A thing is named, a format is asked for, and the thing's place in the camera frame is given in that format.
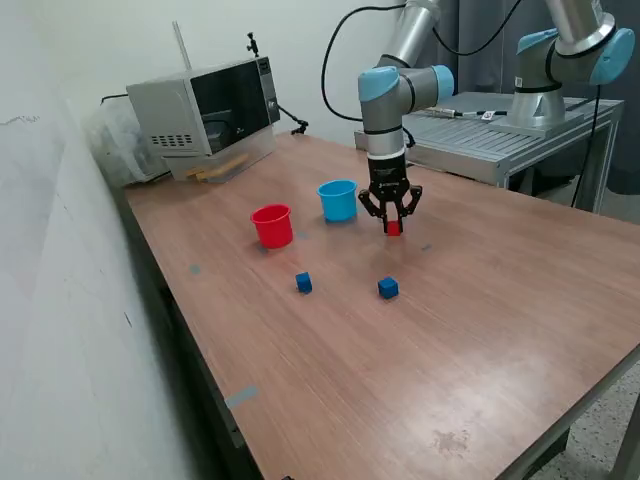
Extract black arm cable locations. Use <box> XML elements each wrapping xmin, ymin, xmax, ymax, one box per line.
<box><xmin>321</xmin><ymin>0</ymin><xmax>524</xmax><ymax>122</ymax></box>

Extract long grey tape strip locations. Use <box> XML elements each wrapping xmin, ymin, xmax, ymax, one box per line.
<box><xmin>225</xmin><ymin>384</ymin><xmax>260</xmax><ymax>410</ymax></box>

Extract thin white rod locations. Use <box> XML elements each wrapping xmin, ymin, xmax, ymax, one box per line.
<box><xmin>171</xmin><ymin>20</ymin><xmax>193</xmax><ymax>71</ymax></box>

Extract red plastic cup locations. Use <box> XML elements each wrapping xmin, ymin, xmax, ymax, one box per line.
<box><xmin>249</xmin><ymin>202</ymin><xmax>294</xmax><ymax>250</ymax></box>

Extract dark grey curtain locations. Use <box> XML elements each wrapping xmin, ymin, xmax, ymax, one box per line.
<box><xmin>397</xmin><ymin>0</ymin><xmax>640</xmax><ymax>196</ymax></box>

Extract aluminium robot base table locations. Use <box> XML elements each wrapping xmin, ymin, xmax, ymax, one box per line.
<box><xmin>353</xmin><ymin>91</ymin><xmax>625</xmax><ymax>214</ymax></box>

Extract black hanging robot cable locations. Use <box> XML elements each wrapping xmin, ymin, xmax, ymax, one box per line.
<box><xmin>564</xmin><ymin>84</ymin><xmax>604</xmax><ymax>207</ymax></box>

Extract silver microwave oven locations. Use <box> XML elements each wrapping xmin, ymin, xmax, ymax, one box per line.
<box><xmin>125</xmin><ymin>55</ymin><xmax>281</xmax><ymax>157</ymax></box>

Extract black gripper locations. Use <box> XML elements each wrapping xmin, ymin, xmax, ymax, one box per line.
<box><xmin>357</xmin><ymin>152</ymin><xmax>424</xmax><ymax>235</ymax></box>

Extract blue plastic cup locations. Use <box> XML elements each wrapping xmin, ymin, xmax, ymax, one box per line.
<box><xmin>316</xmin><ymin>179</ymin><xmax>359</xmax><ymax>224</ymax></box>

